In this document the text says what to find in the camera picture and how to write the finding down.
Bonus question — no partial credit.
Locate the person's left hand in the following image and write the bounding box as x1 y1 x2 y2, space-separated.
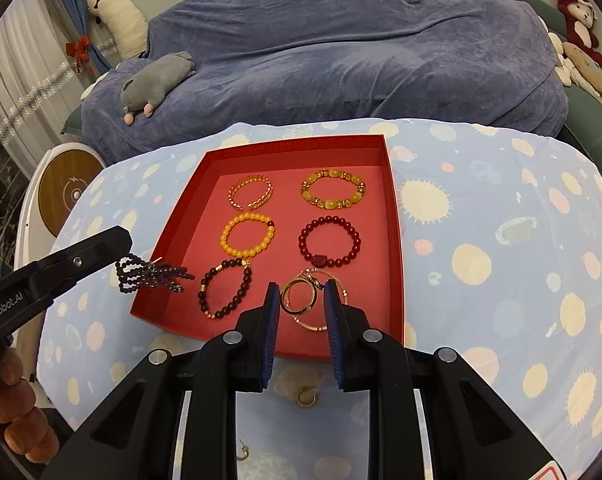
0 349 60 466

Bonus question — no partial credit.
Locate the orange-yellow bead bracelet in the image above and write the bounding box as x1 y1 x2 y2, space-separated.
221 212 277 261

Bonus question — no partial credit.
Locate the gold leaf pattern bangle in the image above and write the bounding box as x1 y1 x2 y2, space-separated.
228 174 274 211

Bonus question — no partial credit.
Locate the blue curtain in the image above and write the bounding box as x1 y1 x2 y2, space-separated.
56 0 112 76

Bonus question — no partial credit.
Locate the purple bead bracelet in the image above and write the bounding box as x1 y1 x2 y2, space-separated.
116 255 194 295

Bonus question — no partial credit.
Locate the white sheer curtain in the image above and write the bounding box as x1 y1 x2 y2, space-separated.
0 0 82 171

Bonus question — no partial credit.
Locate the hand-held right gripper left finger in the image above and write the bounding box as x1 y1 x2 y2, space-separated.
41 282 282 480

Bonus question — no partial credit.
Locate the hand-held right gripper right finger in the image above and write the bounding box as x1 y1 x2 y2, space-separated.
323 280 563 480

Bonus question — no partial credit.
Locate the red cardboard box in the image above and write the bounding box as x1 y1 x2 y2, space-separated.
130 134 407 361

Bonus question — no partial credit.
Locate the white plush toy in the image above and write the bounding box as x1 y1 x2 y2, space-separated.
548 32 574 86

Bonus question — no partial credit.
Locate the red curtain bow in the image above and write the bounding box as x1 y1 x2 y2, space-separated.
65 34 92 75

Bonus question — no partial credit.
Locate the thin rose gold bangle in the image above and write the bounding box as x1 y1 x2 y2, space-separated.
298 267 351 332

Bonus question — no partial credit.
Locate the plain gold bangle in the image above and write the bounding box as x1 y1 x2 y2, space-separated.
280 280 324 317

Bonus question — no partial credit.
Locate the yellow-green large bead bracelet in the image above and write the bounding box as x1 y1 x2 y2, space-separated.
301 170 368 211

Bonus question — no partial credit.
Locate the dark red bead bracelet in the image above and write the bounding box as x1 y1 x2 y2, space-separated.
298 215 362 267

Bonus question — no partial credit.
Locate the dark brown bead bracelet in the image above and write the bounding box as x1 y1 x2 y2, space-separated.
198 259 254 320

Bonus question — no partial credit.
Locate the white round wood-top device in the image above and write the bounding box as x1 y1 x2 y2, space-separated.
16 142 104 271

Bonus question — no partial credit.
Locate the red plush monkey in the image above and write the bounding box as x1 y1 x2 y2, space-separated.
556 0 602 68

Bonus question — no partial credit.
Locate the white plush cow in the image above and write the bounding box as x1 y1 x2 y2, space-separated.
86 0 149 61

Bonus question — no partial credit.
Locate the grey plush mouse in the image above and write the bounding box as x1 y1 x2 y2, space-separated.
120 51 197 126

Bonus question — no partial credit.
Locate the dark green bed frame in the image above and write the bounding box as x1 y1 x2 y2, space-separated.
506 0 602 161

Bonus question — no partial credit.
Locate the blue-grey blanket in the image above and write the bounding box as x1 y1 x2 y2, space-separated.
81 0 569 166

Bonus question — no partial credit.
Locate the brown cookie plush pillow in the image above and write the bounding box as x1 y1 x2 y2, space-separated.
561 42 602 96

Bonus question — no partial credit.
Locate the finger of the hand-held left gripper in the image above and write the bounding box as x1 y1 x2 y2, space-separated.
33 225 134 302

